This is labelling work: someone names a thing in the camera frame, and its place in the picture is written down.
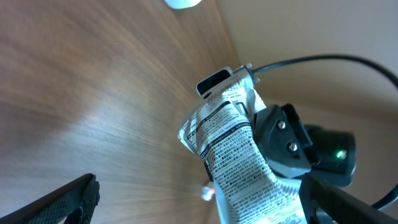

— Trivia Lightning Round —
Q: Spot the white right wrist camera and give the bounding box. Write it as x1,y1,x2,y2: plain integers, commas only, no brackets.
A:
196,63,260,96

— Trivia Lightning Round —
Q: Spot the black red snack packet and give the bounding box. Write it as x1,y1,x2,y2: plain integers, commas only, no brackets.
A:
178,75,306,224

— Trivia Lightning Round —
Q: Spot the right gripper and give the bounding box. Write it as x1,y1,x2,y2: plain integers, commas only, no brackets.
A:
254,104,357,187

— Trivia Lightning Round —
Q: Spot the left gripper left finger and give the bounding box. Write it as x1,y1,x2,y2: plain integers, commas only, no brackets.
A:
1,174,100,224

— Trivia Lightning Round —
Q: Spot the white barcode scanner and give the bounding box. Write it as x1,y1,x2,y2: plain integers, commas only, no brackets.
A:
164,0,201,10

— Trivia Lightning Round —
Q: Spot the black right camera cable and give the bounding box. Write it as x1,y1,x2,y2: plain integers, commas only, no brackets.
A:
251,54,398,211

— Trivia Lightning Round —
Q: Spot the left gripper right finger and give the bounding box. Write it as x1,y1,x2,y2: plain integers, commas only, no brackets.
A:
299,174,397,224

